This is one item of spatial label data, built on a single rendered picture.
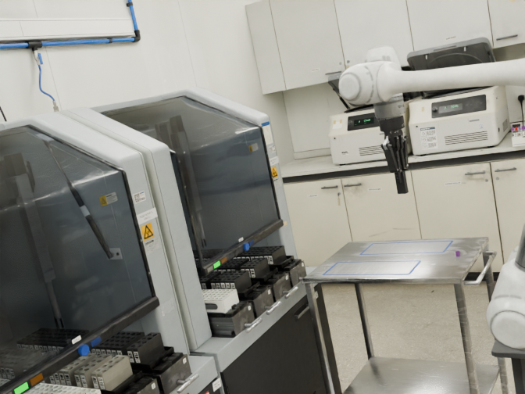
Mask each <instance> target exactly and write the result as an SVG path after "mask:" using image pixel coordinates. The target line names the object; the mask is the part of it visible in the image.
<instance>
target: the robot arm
mask: <svg viewBox="0 0 525 394"><path fill-rule="evenodd" d="M497 85H512V86H523V87H525V58H524V59H516V60H510V61H504V62H496V63H481V64H474V65H467V66H454V67H448V68H441V69H433V70H418V71H402V69H401V66H400V62H399V59H398V56H397V53H396V51H395V50H394V48H393V47H392V46H390V45H380V46H377V47H373V48H370V49H368V50H367V53H366V58H365V62H364V63H360V64H357V65H354V66H351V67H349V68H348V69H347V70H346V71H345V72H344V73H343V74H342V75H341V77H340V79H339V93H340V95H341V97H342V98H343V99H344V100H345V101H346V102H349V103H351V104H355V105H362V104H366V105H369V104H373V107H374V112H375V117H376V118H377V119H380V120H378V121H379V126H380V131H381V132H384V140H385V142H384V143H383V144H381V145H380V146H381V148H382V149H383V151H384V154H385V158H386V160H387V164H388V168H389V170H390V172H391V173H395V181H396V187H397V192H398V194H406V193H408V192H409V190H408V185H407V180H406V175H405V171H406V170H408V168H406V167H408V146H407V142H408V136H407V135H406V136H404V135H403V132H402V128H404V127H405V121H404V116H402V114H403V113H405V106H404V101H403V96H402V93H405V92H413V91H431V90H441V89H453V88H473V87H483V86H497ZM486 316H487V325H488V327H489V330H490V332H491V333H492V335H493V336H494V337H495V339H496V340H497V341H499V342H501V343H502V344H504V345H506V346H508V347H511V348H515V349H525V223H524V226H523V232H522V235H521V238H520V243H519V245H518V246H517V247H516V248H515V249H514V250H513V251H512V252H511V253H510V255H509V258H508V260H507V263H505V264H504V265H503V266H502V269H501V271H500V274H499V276H498V280H497V283H496V286H495V289H494V291H493V294H492V297H491V301H490V303H489V305H488V308H487V313H486Z"/></svg>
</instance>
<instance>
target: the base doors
mask: <svg viewBox="0 0 525 394"><path fill-rule="evenodd" d="M513 167H515V168H516V170H507V171H499V172H495V170H497V169H500V170H503V169H511V168H513ZM483 170H484V171H485V172H486V174H471V175H465V174H467V172H470V173H475V172H483ZM411 172H412V173H411ZM491 172H492V177H493V184H494V189H493V184H492V177H491ZM405 175H406V180H407V185H408V190H409V192H408V193H406V194H398V192H397V187H396V181H395V173H388V174H374V175H367V176H360V177H346V178H338V179H330V180H322V181H308V182H301V183H293V184H284V191H285V195H286V200H287V207H288V211H289V215H290V219H291V226H292V231H293V235H294V239H295V246H296V250H297V254H298V258H299V259H301V260H304V263H305V267H307V266H309V267H318V266H319V265H320V264H322V263H323V262H324V261H326V260H327V259H328V258H330V257H331V256H332V255H334V254H335V253H336V252H337V251H338V250H339V249H341V248H342V247H343V246H344V245H346V244H347V243H348V242H371V241H392V240H413V239H435V238H476V237H489V242H488V244H489V249H490V251H497V255H496V257H495V258H494V260H493V262H492V263H491V265H492V271H493V272H500V271H501V269H502V266H503V265H504V263H507V260H508V258H509V255H510V253H511V252H512V251H513V250H514V249H515V248H516V247H517V246H518V245H519V243H520V238H521V235H522V232H523V226H524V223H525V158H524V159H511V160H503V161H496V162H491V167H490V163H477V164H469V165H462V166H453V167H438V168H430V169H423V170H412V171H411V170H410V171H406V172H405ZM496 177H499V180H496ZM485 179H488V182H485ZM457 181H461V184H453V185H446V186H445V184H444V183H449V182H457ZM359 183H361V185H360V186H351V187H344V185H347V184H348V185H350V184H359ZM336 185H337V188H324V189H321V188H322V187H324V186H326V187H334V186H336ZM413 186H414V187H413ZM368 188H381V189H382V191H368ZM494 190H495V195H494ZM339 192H340V193H341V194H340V195H339V196H338V193H339ZM317 194H318V197H308V196H307V195H317ZM338 198H339V199H340V204H341V205H340V206H339V205H338ZM495 200H496V206H497V212H498V217H497V212H496V206H495ZM498 222H499V229H500V234H499V229H498ZM500 235H501V240H502V246H501V241H500ZM502 252H503V257H504V263H503V257H502Z"/></svg>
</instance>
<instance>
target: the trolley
mask: <svg viewBox="0 0 525 394"><path fill-rule="evenodd" d="M488 242H489V237H476V238H435V239H413V240H392V241H371V242H348V243H347V244H346V245H344V246H343V247H342V248H341V249H339V250H338V251H337V252H336V253H335V254H334V255H332V256H331V257H330V258H328V259H327V260H326V261H324V262H323V263H322V264H320V265H319V266H318V267H317V268H316V269H315V270H313V271H312V272H311V273H309V274H308V275H307V276H305V277H304V278H303V283H305V290H306V294H307V298H308V302H309V309H310V313H311V318H312V325H313V329H314V334H315V338H316V345H317V349H318V354H319V358H320V365H321V369H322V373H323V380H324V384H325V389H326V393H327V394H334V387H333V382H332V378H331V374H330V367H329V363H328V359H327V351H326V347H325V343H324V338H323V331H322V327H321V323H320V315H319V311H318V307H317V303H316V295H315V291H314V287H313V283H324V284H355V292H356V296H357V301H358V305H359V313H360V318H361V322H362V330H363V334H364V339H365V343H366V351H367V356H368V361H367V363H366V364H365V365H364V367H363V368H362V370H361V371H360V372H359V373H358V374H357V375H356V377H355V378H354V380H353V381H352V382H351V384H350V385H349V386H348V387H347V389H346V390H345V391H344V392H343V394H491V393H492V391H493V388H494V387H495V383H496V381H497V378H498V375H500V381H501V387H502V394H510V393H509V383H508V377H507V371H506V365H505V358H504V357H497V359H498V365H489V364H475V361H474V356H473V347H472V341H471V335H470V326H469V320H468V315H467V309H466V300H465V294H464V289H463V280H464V279H465V277H466V276H467V274H468V273H469V272H470V270H471V268H472V267H473V265H474V264H475V262H476V261H477V259H478V257H479V256H480V254H481V253H482V255H483V261H484V269H483V270H482V272H481V273H480V275H479V277H478V279H477V280H476V281H464V286H478V285H479V284H480V282H481V281H482V279H483V277H484V275H485V277H486V282H487V293H488V298H489V303H490V301H491V297H492V294H493V291H494V289H495V283H494V277H493V271H492V265H491V263H492V262H493V260H494V258H495V257H496V255H497V251H490V249H489V244H488ZM457 250H459V251H460V256H456V254H455V251H457ZM362 284H454V289H455V298H456V303H457V309H458V314H459V323H460V329H461V334H462V343H463V349H464V354H465V360H466V362H465V363H457V362H446V361H436V360H414V359H403V358H393V357H382V356H374V351H373V343H372V339H371V334H370V326H369V322H368V317H367V313H366V305H365V300H364V296H363V288H362Z"/></svg>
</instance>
